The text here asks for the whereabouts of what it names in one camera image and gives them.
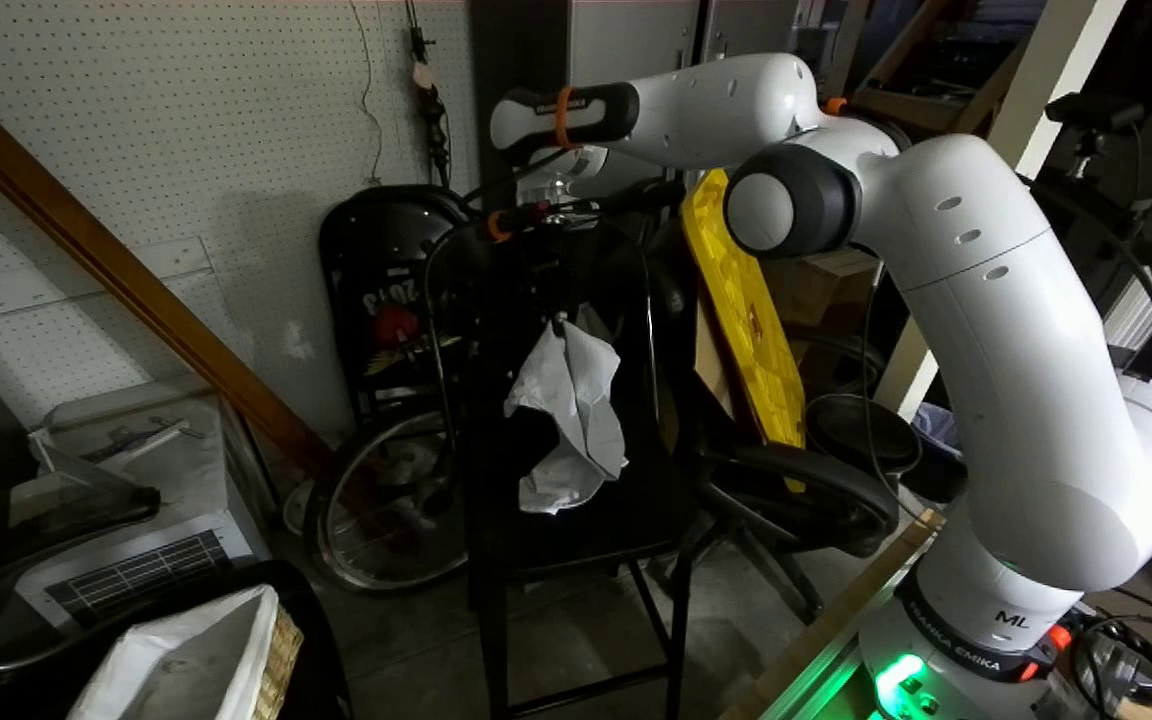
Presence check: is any brown cardboard box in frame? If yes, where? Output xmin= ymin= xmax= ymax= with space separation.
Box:
xmin=768 ymin=245 xmax=897 ymax=340

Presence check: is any black tall metal chair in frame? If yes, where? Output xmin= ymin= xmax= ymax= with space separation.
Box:
xmin=420 ymin=198 xmax=710 ymax=720

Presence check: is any brown wooden shelf frame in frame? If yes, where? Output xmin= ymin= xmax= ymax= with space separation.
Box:
xmin=822 ymin=0 xmax=1058 ymax=146

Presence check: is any bicycle wheel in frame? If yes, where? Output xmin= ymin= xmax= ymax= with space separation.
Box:
xmin=306 ymin=404 xmax=479 ymax=600

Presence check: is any pale slanted beam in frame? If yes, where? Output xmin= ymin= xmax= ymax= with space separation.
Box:
xmin=869 ymin=0 xmax=1136 ymax=424

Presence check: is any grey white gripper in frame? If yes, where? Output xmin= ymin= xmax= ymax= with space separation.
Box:
xmin=479 ymin=136 xmax=620 ymax=248

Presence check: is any white cloth towel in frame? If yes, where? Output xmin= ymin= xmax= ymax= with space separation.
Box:
xmin=502 ymin=303 xmax=635 ymax=519

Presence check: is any white plastic bin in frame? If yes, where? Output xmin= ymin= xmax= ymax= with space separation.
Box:
xmin=64 ymin=582 xmax=314 ymax=720

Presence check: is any white box appliance with grill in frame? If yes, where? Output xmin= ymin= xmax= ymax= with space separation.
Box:
xmin=0 ymin=381 xmax=268 ymax=649

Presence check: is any brown flat board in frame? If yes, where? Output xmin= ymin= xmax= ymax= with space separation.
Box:
xmin=687 ymin=298 xmax=739 ymax=424

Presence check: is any yellow plastic board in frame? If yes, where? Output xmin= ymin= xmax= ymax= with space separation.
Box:
xmin=675 ymin=164 xmax=815 ymax=456

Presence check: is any black vertical post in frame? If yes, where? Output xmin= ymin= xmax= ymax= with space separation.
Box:
xmin=468 ymin=0 xmax=576 ymax=216

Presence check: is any long wooden beam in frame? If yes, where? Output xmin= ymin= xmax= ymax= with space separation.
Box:
xmin=0 ymin=59 xmax=337 ymax=480

